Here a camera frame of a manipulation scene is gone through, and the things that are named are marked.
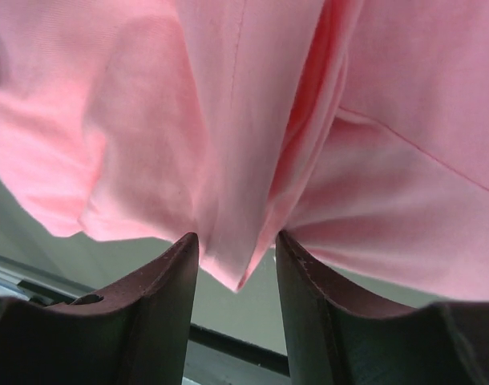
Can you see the aluminium frame rail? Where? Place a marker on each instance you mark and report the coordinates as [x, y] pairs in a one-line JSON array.
[[9, 282]]

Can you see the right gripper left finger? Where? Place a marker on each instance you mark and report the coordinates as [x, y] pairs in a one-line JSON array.
[[134, 331]]

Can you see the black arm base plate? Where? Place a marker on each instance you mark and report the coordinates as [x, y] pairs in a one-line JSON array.
[[212, 357]]

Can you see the pink t-shirt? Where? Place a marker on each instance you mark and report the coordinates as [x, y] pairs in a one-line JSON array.
[[361, 127]]

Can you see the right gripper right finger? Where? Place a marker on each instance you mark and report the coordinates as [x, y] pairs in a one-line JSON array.
[[337, 332]]

